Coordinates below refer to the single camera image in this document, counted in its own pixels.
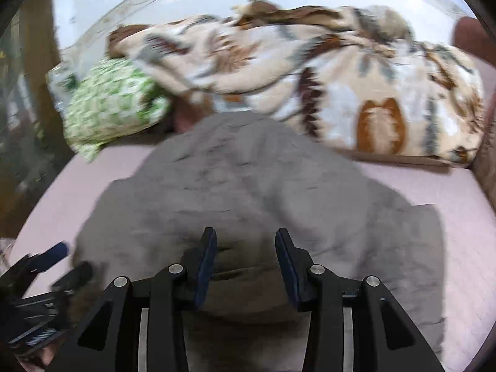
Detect green patterned pillow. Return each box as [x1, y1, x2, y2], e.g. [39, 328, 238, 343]
[48, 57, 173, 162]

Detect reddish brown quilt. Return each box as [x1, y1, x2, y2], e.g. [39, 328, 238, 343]
[170, 16, 492, 168]

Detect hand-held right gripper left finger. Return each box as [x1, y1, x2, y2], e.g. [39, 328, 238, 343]
[46, 227, 218, 372]

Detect grey-green puffer jacket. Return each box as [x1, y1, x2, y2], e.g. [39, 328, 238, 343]
[73, 113, 446, 372]

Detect wooden cabinet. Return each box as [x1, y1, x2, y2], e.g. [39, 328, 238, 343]
[0, 0, 78, 241]

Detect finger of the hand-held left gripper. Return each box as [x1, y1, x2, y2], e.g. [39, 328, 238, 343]
[50, 261, 94, 293]
[23, 241, 71, 280]

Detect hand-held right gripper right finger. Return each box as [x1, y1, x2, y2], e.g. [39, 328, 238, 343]
[274, 228, 446, 372]

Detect leaf print fleece blanket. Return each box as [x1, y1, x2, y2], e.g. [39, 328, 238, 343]
[108, 0, 487, 167]

